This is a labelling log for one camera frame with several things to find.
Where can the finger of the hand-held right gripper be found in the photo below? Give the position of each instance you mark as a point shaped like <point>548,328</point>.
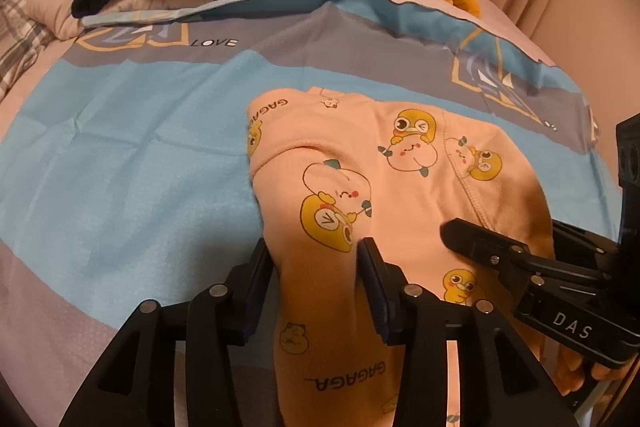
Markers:
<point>575,234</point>
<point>475,244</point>

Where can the person's right hand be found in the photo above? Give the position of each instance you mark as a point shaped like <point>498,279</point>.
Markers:
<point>602,372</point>

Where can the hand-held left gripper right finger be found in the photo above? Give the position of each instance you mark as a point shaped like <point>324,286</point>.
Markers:
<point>372,277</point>

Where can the plaid cloth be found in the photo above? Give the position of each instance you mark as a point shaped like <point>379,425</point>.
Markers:
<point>20,42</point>

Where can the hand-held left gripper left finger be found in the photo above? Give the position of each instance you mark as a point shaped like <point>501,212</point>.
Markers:
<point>259,277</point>

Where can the blue grey printed bedsheet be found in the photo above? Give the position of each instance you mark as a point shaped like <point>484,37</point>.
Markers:
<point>125,132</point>

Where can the pink cartoon print pajama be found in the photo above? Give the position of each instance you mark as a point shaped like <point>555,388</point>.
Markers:
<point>410,187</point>

